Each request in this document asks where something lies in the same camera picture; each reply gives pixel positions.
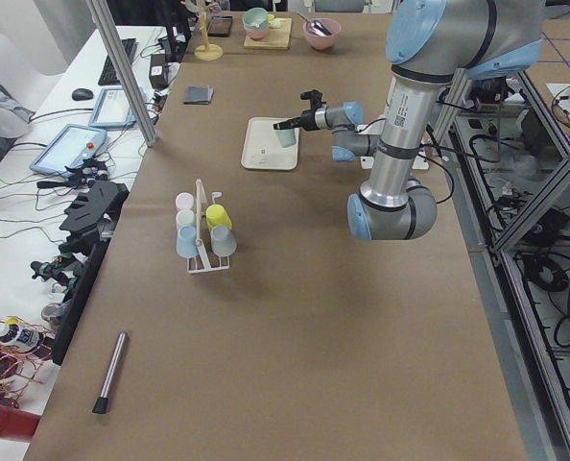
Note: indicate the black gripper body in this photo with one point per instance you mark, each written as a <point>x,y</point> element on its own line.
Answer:
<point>307,120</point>

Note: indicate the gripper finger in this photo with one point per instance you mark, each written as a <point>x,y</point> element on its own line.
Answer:
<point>288,124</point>

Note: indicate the green cup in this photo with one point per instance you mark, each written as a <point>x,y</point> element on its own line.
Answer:
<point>286,137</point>

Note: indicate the cream rabbit tray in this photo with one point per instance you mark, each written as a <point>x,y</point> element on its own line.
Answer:
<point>262,150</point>

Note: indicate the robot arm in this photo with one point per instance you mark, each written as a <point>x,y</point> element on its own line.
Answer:
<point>426,43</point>

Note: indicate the yellow cup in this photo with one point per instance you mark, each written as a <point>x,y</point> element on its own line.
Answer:
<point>216,215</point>

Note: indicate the pink cup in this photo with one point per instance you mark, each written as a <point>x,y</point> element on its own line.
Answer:
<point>184,201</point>

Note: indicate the grey cup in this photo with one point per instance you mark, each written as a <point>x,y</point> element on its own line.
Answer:
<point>223,242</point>

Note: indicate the cream cup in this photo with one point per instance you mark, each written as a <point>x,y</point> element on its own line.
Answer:
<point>185,217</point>

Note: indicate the blue cup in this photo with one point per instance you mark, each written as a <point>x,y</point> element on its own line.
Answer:
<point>186,242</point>

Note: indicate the wooden cutting board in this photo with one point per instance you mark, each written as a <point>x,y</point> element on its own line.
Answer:
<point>277,39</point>

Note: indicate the pink bowl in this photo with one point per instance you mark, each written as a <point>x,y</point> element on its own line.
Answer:
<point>322,42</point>

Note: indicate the metal scoop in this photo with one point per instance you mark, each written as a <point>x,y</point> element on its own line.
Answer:
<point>315,26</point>

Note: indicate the grey folded cloth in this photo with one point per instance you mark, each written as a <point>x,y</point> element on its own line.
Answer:
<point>198,95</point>

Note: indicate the stacked green bowls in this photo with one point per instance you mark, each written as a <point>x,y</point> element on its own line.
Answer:
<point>256,23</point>

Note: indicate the wooden mug tree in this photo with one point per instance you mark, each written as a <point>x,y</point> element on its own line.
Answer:
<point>207,51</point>

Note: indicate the dark wooden box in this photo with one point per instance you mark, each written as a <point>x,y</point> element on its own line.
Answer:
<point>220,26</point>

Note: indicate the far teach pendant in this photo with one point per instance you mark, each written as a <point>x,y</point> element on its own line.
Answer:
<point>112,110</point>

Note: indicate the teach pendant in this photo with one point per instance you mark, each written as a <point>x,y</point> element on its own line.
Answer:
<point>112,110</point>
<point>69,149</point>

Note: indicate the black computer mouse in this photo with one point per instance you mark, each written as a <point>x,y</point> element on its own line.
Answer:
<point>82,94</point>

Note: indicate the black slotted stand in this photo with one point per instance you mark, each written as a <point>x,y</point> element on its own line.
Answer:
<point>88,208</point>

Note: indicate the near teach pendant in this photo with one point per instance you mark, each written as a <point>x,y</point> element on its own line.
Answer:
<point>69,149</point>

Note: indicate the red cylinder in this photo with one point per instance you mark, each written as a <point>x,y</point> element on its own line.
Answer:
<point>17,425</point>

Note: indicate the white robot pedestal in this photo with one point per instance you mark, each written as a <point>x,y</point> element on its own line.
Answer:
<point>419,162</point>

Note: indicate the white wire cup rack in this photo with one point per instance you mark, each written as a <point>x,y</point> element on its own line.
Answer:
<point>206,261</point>

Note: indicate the aluminium frame post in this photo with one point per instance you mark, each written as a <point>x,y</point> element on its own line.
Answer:
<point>104,22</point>

